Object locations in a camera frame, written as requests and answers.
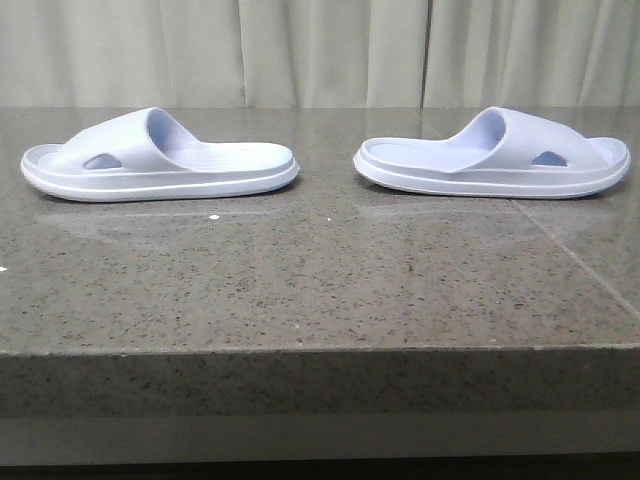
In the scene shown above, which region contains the light blue slipper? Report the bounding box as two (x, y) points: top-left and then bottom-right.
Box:
(21, 107), (299, 202)
(353, 107), (631, 199)

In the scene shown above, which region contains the cream curtain right panel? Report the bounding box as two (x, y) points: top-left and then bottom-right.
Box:
(423, 1), (639, 107)

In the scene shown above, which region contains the cream curtain panel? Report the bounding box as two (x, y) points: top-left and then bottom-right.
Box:
(1, 1), (430, 108)
(423, 1), (639, 107)

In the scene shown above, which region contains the cream curtain left panel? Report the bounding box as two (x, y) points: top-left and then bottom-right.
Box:
(1, 1), (430, 108)

